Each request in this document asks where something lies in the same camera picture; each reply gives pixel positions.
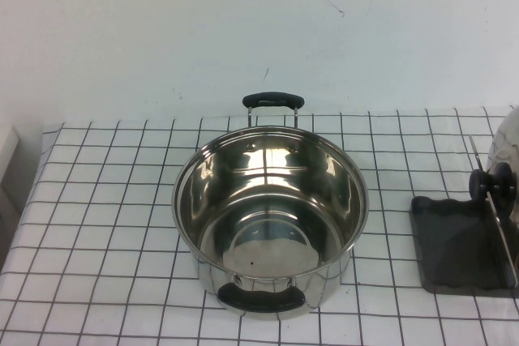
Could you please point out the stainless steel lid black knob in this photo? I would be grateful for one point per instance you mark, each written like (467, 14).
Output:
(507, 139)

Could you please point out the lid rack dark tray base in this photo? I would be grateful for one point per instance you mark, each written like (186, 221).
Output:
(446, 249)

